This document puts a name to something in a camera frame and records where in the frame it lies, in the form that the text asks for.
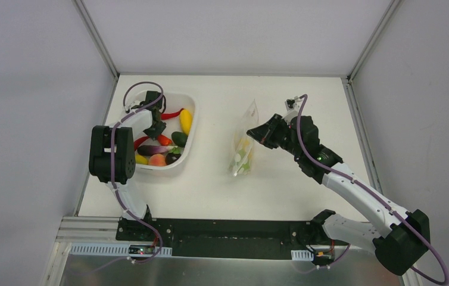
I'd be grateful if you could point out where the orange toy carrot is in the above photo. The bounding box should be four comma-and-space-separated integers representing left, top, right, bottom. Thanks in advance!
157, 135, 174, 146

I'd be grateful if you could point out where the yellow toy pepper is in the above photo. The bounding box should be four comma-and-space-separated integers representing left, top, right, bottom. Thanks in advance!
238, 137, 251, 150

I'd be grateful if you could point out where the red toy chili pepper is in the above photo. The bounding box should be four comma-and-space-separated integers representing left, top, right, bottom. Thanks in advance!
133, 136, 149, 150

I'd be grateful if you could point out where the long yellow toy squash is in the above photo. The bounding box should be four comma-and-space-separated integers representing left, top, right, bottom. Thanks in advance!
179, 108, 193, 135

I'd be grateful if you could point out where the clear polka dot zip bag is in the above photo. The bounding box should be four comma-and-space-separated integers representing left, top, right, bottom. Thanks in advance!
229, 100, 258, 177

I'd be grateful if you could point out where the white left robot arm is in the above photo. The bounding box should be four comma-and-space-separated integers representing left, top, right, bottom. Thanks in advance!
89, 91, 166, 241

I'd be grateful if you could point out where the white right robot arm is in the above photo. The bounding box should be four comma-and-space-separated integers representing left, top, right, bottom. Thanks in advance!
246, 114, 431, 276

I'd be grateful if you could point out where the dark green toy avocado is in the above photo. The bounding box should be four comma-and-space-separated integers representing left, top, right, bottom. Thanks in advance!
171, 132, 188, 148

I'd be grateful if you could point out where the white plastic colander basket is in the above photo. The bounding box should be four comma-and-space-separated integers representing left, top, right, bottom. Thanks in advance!
107, 90, 199, 178

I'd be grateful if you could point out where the dark toy mangosteen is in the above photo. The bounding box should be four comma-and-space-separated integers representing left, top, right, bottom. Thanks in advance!
165, 146, 184, 166

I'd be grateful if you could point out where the toy peach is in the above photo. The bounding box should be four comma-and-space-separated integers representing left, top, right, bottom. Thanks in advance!
148, 154, 167, 167

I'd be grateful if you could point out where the yellow toy lemon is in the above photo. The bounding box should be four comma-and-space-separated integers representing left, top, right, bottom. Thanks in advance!
135, 154, 149, 165

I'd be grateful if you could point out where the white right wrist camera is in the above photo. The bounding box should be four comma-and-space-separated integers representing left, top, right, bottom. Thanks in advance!
285, 97, 301, 113

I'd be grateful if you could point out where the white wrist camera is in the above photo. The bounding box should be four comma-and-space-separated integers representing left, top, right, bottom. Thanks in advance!
285, 97, 301, 113
124, 100, 145, 114

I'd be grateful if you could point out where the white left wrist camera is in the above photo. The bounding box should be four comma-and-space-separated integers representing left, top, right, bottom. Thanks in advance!
124, 100, 145, 114

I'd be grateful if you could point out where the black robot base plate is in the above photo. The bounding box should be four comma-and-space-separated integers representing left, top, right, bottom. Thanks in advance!
116, 217, 350, 262

